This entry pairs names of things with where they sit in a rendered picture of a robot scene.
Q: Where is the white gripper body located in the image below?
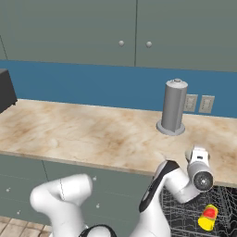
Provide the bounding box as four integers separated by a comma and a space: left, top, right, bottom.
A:
184, 145, 211, 162

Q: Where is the yellow and red cup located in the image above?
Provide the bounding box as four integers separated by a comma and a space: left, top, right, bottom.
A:
197, 204, 219, 232

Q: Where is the grey paper towel holder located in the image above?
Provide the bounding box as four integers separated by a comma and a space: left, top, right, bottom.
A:
156, 78, 189, 137

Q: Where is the grey-green drawer front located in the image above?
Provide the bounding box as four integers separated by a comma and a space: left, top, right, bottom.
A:
42, 160, 155, 198
0, 174, 52, 226
78, 188, 146, 237
0, 153, 48, 183

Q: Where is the black countertop appliance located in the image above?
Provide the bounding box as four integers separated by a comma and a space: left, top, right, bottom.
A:
0, 68, 19, 114

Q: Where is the beige wall socket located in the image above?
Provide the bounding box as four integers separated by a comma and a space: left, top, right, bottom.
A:
183, 94, 199, 113
198, 94, 216, 114

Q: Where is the black wire dishwasher rack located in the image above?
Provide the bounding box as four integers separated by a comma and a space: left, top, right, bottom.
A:
160, 184, 237, 237

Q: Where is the grey-green wall cupboard door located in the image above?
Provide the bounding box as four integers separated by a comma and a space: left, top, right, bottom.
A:
0, 0, 138, 68
134, 0, 237, 73

